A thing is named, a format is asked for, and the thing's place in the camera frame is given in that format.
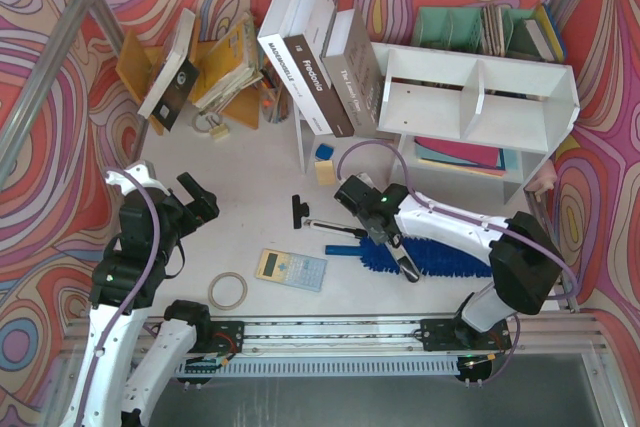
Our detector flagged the blue microfiber duster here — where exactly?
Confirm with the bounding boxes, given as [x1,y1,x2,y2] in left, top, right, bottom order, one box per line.
[324,238,491,278]

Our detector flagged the white black stapler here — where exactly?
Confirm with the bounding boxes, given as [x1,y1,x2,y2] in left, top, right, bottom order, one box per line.
[385,242,421,283]

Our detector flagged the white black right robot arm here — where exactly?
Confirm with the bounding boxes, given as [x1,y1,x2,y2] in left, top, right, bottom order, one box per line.
[292,174,562,333]

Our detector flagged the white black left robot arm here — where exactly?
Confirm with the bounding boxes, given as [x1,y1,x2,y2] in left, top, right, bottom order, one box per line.
[62,161,219,426]

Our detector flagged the white wooden bookshelf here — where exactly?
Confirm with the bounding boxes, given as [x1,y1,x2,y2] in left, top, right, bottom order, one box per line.
[373,43,580,213]

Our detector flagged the yellow sticky note pad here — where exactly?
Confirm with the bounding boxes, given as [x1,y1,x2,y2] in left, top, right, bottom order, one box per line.
[314,160,336,186]

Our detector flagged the blue eraser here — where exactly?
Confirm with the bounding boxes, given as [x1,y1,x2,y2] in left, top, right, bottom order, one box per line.
[315,143,335,161]

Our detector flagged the clear pencil cup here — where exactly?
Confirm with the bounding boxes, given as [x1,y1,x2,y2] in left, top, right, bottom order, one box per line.
[259,67,290,124]

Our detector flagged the magenta paper sheet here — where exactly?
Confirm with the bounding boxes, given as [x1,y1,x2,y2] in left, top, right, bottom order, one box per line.
[414,137,501,167]

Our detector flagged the black white paperback book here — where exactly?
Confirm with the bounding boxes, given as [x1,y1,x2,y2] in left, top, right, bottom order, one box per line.
[138,8,199,131]

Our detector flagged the yellow worn book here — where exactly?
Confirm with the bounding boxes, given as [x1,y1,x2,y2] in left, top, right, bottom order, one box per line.
[192,11,262,113]

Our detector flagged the beige Lonely Ones book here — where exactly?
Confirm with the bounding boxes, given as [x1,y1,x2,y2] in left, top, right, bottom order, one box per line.
[323,8,384,138]

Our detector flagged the yellow wooden book holder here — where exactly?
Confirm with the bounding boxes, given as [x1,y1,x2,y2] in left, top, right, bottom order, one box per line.
[116,9,262,133]

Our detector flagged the brown Fredonia book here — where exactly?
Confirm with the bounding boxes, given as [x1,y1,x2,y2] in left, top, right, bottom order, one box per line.
[285,0,354,138]

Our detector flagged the green desk organizer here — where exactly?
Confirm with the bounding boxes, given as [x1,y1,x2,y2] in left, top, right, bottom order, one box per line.
[411,6,547,62]

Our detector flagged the white Mademoiselle book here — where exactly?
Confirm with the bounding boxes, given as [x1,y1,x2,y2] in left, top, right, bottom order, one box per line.
[257,0,332,135]

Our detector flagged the wooden coasters stack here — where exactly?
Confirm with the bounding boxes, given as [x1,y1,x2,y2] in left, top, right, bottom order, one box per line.
[481,3,506,57]

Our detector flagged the blue yellow book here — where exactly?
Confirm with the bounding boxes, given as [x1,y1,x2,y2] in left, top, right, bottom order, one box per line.
[523,4,567,64]

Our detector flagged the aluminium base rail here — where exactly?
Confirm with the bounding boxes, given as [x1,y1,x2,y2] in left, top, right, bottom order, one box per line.
[59,314,609,378]

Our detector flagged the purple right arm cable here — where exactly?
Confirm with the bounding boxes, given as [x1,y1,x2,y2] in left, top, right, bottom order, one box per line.
[337,140,581,301]

